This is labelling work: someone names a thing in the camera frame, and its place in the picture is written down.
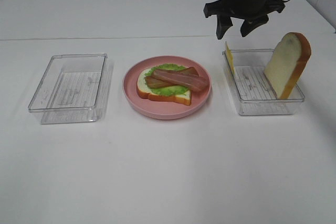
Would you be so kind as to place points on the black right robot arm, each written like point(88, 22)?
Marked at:
point(254, 13)

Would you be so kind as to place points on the pink round plate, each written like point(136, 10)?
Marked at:
point(163, 110)

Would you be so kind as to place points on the clear plastic container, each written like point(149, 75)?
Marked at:
point(252, 93)
point(73, 89)

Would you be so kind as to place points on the left clear plastic container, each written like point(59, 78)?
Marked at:
point(73, 89)

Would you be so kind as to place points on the green lettuce leaf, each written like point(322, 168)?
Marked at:
point(164, 91)

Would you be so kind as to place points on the right clear plastic container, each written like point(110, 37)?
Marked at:
point(252, 93)

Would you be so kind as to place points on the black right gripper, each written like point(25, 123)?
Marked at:
point(243, 9)

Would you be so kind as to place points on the yellow cheese slice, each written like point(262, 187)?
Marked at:
point(229, 58)

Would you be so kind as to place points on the bacon strip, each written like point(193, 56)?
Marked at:
point(152, 82)
point(193, 82)

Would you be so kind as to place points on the bread slice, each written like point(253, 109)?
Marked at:
point(153, 97)
point(287, 63)

